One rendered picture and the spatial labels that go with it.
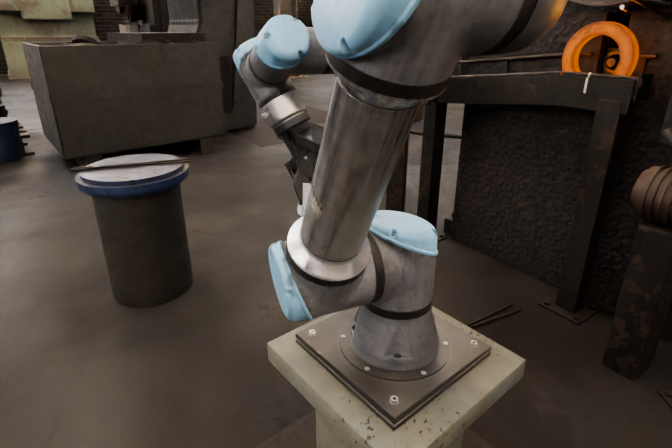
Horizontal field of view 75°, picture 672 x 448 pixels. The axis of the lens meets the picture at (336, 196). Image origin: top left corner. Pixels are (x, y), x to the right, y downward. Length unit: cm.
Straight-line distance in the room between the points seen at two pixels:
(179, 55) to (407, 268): 260
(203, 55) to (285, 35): 246
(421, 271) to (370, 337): 14
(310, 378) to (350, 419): 10
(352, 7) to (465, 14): 8
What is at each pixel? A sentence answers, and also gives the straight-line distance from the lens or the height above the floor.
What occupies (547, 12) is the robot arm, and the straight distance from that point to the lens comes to 42.
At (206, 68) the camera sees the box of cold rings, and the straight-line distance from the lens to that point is 315.
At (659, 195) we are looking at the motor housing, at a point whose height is 49.
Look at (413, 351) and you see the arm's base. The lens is 73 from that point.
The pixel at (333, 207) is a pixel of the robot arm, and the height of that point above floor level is 64.
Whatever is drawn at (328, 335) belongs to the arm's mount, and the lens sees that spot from 81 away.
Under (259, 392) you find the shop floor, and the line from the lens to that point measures 118.
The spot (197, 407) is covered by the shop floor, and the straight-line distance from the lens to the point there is 118.
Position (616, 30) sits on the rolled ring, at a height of 82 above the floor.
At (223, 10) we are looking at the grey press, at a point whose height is 96.
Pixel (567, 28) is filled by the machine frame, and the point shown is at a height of 83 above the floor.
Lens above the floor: 82
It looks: 21 degrees down
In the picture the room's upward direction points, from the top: straight up
